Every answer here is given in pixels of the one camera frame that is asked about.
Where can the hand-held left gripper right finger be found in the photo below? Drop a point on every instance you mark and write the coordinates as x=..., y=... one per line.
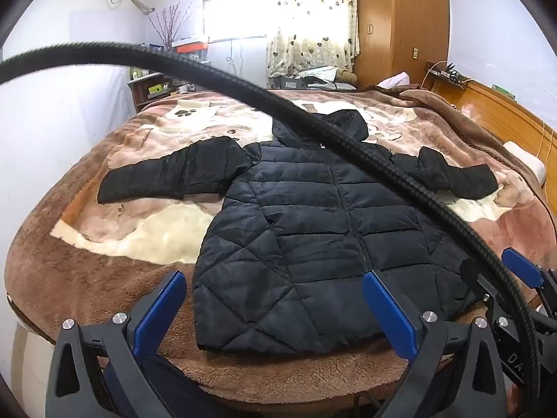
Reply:
x=391, y=318

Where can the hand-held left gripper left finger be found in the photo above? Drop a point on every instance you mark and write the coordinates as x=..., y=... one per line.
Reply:
x=159, y=315

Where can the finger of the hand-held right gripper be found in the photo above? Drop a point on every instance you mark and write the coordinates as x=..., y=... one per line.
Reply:
x=524, y=268
x=472, y=274

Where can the black puffer jacket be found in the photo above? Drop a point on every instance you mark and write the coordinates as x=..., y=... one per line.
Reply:
x=304, y=248

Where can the brown printed blanket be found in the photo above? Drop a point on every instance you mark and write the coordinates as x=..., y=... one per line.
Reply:
x=130, y=278

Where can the white pillow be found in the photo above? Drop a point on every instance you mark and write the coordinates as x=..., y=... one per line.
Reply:
x=394, y=80
x=526, y=161

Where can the wooden headboard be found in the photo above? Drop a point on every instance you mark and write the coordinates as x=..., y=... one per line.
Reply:
x=500, y=104

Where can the green strip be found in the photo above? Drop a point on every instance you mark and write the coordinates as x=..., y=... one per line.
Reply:
x=504, y=90

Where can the clutter on headboard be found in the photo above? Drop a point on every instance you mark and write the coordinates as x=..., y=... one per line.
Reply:
x=450, y=74

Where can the brown stuffed toy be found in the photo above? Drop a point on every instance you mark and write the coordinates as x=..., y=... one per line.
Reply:
x=347, y=77

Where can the pile of bags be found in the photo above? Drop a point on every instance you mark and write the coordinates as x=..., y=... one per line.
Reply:
x=304, y=78

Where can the wooden wardrobe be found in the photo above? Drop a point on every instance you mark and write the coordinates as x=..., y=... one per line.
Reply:
x=404, y=17

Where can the orange and white box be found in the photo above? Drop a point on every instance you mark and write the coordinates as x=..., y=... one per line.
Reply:
x=187, y=47

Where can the heart print curtain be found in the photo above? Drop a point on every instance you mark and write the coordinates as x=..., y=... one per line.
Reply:
x=304, y=43

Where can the bare branches in vase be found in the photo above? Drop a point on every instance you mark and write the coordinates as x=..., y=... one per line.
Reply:
x=169, y=26

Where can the bright window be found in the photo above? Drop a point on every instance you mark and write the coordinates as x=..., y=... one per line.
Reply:
x=235, y=17

